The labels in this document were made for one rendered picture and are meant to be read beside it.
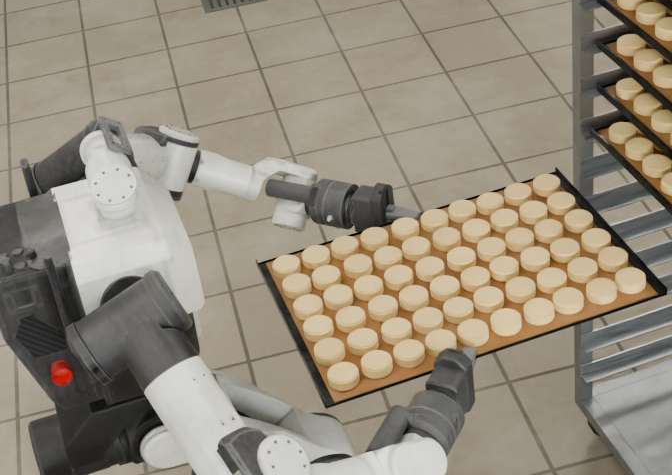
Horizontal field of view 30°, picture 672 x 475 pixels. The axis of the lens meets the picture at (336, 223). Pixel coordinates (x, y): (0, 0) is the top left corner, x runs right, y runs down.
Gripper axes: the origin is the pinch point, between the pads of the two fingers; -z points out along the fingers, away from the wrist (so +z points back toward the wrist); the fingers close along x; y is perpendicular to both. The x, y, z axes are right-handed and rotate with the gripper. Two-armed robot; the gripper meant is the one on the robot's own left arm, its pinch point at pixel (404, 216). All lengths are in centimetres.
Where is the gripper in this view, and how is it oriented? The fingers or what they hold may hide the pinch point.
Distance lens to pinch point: 233.6
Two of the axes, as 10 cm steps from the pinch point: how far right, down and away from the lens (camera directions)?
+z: -8.9, -1.7, 4.2
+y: 4.4, -5.9, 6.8
